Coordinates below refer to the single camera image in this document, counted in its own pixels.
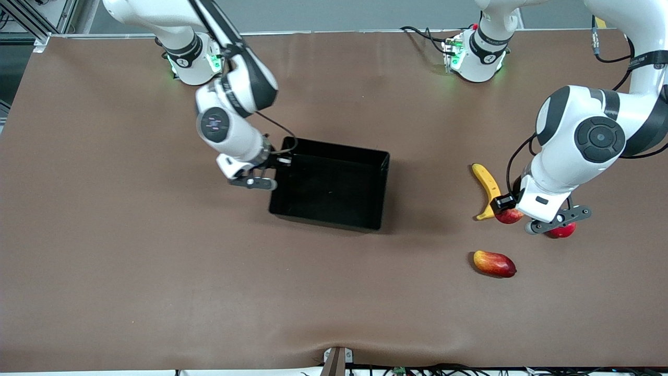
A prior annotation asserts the yellow banana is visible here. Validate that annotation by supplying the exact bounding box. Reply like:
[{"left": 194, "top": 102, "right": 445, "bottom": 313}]
[{"left": 471, "top": 163, "right": 503, "bottom": 221}]

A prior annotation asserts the black left base cable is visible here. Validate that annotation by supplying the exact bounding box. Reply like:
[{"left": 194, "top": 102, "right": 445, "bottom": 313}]
[{"left": 399, "top": 25, "right": 450, "bottom": 55}]

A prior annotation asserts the red yellow mango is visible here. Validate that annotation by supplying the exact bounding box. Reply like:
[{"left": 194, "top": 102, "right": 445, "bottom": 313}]
[{"left": 473, "top": 250, "right": 517, "bottom": 278}]

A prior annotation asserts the brown table mat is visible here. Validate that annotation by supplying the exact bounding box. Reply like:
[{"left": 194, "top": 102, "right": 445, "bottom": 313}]
[{"left": 0, "top": 29, "right": 668, "bottom": 372}]

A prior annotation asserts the black plastic box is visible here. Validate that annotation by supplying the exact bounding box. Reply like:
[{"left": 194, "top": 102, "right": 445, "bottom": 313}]
[{"left": 268, "top": 136, "right": 391, "bottom": 232}]

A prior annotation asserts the aluminium frame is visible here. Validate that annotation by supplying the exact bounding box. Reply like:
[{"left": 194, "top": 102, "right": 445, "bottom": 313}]
[{"left": 0, "top": 0, "right": 79, "bottom": 53}]

